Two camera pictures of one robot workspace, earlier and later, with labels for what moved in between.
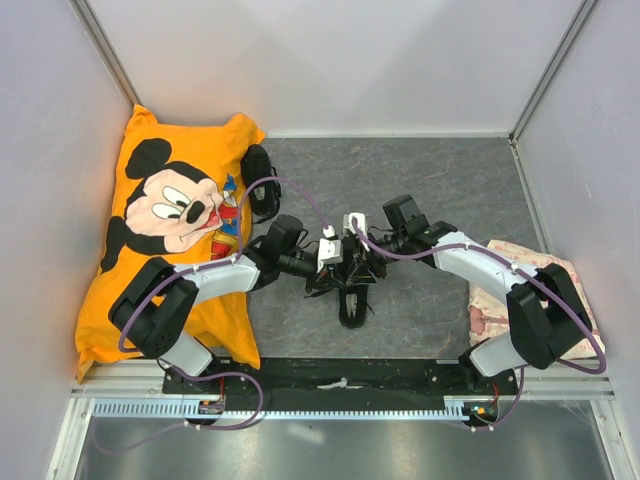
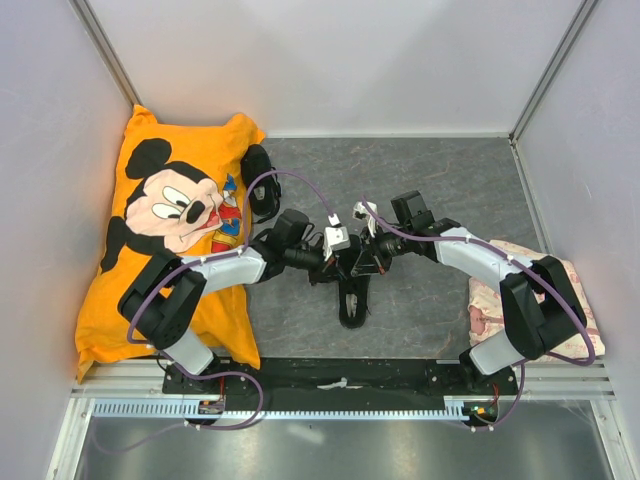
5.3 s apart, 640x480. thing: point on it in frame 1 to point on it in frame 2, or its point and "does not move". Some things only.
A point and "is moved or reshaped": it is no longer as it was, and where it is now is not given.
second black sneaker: x=264 y=196 does not move
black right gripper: x=365 y=268 to x=381 y=261
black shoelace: x=329 y=290 is moved or reshaped
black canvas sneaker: x=352 y=303 does not move
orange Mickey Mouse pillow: x=178 y=198 does not move
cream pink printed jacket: x=488 y=313 does not move
